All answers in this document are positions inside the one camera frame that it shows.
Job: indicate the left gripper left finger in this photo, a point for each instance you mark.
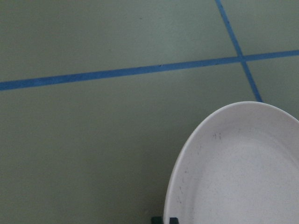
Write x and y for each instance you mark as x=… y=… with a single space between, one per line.
x=156 y=220

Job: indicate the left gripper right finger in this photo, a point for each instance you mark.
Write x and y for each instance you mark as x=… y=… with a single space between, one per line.
x=173 y=220

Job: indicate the pink plate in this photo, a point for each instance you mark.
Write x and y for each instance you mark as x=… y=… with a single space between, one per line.
x=239 y=166

